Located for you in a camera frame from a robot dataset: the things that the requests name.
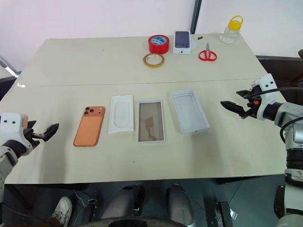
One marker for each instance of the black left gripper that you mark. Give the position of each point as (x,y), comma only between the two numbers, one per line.
(33,138)

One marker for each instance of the white phone box base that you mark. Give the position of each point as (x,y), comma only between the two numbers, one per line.
(151,121)

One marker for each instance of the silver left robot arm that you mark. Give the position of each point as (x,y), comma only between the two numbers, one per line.
(7,160)

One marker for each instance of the white sneaker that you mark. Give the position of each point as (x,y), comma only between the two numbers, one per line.
(62,210)

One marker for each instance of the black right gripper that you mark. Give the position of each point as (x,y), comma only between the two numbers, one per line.
(252,107)

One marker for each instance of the grey left robot leg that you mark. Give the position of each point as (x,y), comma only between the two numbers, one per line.
(123,203)

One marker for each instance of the grey metal bar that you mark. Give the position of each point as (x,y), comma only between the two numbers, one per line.
(8,67)

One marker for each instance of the yellow tape roll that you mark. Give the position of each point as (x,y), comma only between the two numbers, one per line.
(145,62)

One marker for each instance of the white phone tray insert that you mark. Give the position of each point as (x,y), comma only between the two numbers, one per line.
(121,114)

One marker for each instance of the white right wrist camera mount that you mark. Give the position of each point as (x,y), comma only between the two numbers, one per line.
(266,82)

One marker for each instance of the red tape roll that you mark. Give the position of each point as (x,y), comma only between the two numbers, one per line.
(158,47)

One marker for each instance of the dark side furniture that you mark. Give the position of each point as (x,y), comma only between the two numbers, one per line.
(6,87)

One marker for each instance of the boxed dark smartphone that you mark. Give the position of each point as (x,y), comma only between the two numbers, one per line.
(181,41)

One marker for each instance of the clear jar with yellow lid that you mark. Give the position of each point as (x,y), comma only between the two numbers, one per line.
(230,34)

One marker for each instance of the black floor bracket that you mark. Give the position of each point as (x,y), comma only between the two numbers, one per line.
(226,210)

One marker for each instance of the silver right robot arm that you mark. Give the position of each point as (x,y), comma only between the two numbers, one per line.
(292,132)

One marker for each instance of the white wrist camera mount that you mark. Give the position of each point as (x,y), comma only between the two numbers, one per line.
(11,125)
(266,82)

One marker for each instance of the dark rounded robot base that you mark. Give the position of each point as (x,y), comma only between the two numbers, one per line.
(142,222)

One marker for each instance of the black vertical pole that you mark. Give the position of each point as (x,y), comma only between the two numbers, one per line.
(196,16)

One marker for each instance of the grey robot leg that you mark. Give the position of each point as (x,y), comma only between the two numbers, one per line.
(123,203)
(178,203)

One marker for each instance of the small black clip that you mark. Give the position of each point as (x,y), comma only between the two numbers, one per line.
(200,37)

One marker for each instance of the dark chair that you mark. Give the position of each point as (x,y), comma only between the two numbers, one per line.
(281,68)

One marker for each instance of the orange smartphone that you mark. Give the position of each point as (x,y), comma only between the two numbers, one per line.
(89,130)

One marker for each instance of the grey right robot leg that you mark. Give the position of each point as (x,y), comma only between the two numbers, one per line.
(178,203)

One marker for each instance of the white phone box lid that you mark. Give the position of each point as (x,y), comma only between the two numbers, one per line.
(190,111)

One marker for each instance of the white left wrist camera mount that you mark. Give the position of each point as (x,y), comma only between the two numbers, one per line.
(11,125)

